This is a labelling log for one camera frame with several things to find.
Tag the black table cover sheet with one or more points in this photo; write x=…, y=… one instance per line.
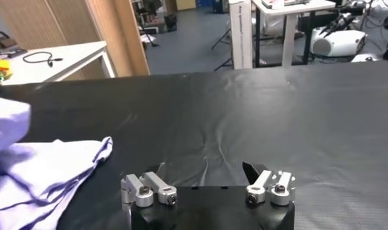
x=244, y=118

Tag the lavender t-shirt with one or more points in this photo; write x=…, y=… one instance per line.
x=40, y=175

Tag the tall white cardboard box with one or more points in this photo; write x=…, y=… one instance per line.
x=241, y=34

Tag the beige pegboard partition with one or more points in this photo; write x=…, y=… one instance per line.
x=34, y=22

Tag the wooden panel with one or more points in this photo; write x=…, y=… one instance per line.
x=119, y=37

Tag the white table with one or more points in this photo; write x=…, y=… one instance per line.
x=75, y=57

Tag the white height-adjustable desk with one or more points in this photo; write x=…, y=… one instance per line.
x=289, y=37

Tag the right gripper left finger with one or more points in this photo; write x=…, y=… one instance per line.
x=150, y=189

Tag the black bin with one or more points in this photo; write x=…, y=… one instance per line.
x=170, y=22

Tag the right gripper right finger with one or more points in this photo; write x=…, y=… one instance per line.
x=269, y=187

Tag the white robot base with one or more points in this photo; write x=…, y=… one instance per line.
x=338, y=43

